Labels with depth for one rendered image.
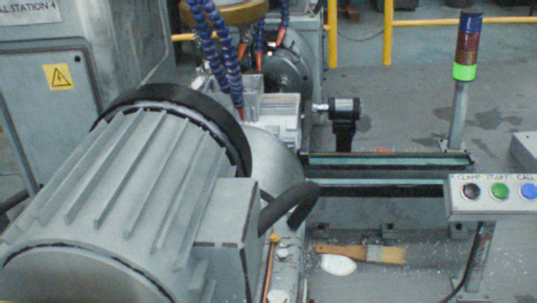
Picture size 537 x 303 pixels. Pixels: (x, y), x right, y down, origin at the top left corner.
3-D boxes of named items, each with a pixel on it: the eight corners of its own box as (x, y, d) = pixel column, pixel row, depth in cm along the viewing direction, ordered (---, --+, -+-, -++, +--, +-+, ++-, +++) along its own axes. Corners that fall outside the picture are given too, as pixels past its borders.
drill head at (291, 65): (219, 144, 127) (206, 56, 113) (243, 81, 161) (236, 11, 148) (313, 144, 123) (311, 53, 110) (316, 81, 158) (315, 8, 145)
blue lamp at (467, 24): (460, 34, 117) (462, 16, 115) (455, 27, 122) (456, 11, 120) (483, 34, 116) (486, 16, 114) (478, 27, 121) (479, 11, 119)
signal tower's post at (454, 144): (442, 154, 136) (460, 14, 114) (437, 141, 142) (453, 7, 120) (469, 154, 135) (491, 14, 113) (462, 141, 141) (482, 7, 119)
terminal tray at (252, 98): (204, 125, 103) (199, 94, 99) (214, 103, 112) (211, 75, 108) (259, 124, 101) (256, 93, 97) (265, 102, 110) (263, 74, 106)
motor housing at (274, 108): (209, 193, 107) (197, 119, 97) (225, 149, 123) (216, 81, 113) (298, 195, 105) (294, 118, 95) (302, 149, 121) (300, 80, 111)
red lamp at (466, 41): (458, 50, 120) (460, 34, 117) (454, 42, 125) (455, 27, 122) (481, 50, 119) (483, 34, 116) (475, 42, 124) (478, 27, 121)
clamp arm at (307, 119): (303, 110, 122) (296, 165, 100) (302, 100, 120) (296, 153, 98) (316, 110, 121) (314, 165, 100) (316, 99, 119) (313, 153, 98)
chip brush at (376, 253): (314, 257, 104) (314, 254, 104) (316, 242, 108) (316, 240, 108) (407, 266, 100) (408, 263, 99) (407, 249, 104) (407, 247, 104)
